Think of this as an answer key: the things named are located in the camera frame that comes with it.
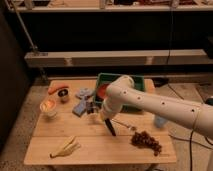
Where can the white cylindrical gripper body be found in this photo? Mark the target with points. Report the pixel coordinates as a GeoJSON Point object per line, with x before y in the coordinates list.
{"type": "Point", "coordinates": [109, 108]}

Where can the black handled brush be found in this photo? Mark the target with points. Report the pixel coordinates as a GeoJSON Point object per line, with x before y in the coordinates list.
{"type": "Point", "coordinates": [92, 108]}

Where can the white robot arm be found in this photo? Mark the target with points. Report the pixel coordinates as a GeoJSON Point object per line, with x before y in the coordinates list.
{"type": "Point", "coordinates": [192, 115]}

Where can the red bowl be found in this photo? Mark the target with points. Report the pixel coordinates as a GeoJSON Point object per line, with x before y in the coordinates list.
{"type": "Point", "coordinates": [101, 91]}

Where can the blue sponge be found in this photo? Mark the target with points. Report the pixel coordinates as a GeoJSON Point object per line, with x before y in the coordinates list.
{"type": "Point", "coordinates": [80, 108]}

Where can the bunch of dark grapes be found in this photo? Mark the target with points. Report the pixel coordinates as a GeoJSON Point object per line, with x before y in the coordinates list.
{"type": "Point", "coordinates": [144, 139]}

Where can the small metal cup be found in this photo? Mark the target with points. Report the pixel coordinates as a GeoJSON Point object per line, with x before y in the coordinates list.
{"type": "Point", "coordinates": [63, 95]}

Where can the light blue cup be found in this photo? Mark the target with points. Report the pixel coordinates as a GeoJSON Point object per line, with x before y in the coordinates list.
{"type": "Point", "coordinates": [159, 122]}

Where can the yellow banana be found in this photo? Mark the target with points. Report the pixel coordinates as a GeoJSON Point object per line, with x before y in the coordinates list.
{"type": "Point", "coordinates": [66, 148]}

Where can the orange carrot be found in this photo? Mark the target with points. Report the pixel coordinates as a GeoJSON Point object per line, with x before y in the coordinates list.
{"type": "Point", "coordinates": [55, 88]}

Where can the clear cup with orange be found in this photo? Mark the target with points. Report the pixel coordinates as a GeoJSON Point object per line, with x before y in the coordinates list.
{"type": "Point", "coordinates": [48, 108]}

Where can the white lower shelf beam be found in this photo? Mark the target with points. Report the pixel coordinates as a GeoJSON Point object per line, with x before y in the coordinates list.
{"type": "Point", "coordinates": [117, 58]}

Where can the metal diagonal pole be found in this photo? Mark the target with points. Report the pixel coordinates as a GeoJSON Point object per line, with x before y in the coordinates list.
{"type": "Point", "coordinates": [34, 48]}

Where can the white upper shelf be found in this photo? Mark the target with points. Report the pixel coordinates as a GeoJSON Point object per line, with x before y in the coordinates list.
{"type": "Point", "coordinates": [108, 5]}

